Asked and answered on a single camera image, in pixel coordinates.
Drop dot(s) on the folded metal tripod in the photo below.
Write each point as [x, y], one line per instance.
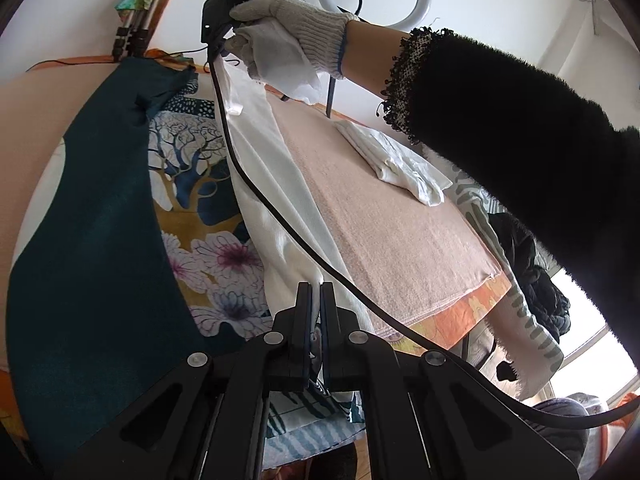
[132, 35]

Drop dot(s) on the white garment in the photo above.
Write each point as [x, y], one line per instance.
[280, 175]

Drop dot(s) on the pink blanket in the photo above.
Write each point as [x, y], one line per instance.
[390, 240]

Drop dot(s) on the person's right forearm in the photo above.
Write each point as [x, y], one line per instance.
[500, 120]

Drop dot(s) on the white clothes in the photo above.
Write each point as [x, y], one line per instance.
[395, 160]

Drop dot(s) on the grey cloth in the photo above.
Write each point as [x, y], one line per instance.
[555, 440]

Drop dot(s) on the green striped white blanket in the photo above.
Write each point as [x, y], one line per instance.
[530, 345]

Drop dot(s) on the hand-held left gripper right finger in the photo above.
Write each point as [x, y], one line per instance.
[329, 330]

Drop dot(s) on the teal floral printed cloth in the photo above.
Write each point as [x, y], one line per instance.
[100, 260]

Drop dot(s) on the person's right hand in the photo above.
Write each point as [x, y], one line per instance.
[295, 30]

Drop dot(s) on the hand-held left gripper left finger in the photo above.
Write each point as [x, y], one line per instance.
[302, 330]

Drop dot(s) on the black jacket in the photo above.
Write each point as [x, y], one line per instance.
[530, 260]

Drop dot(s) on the orange floral sheet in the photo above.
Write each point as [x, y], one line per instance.
[465, 310]

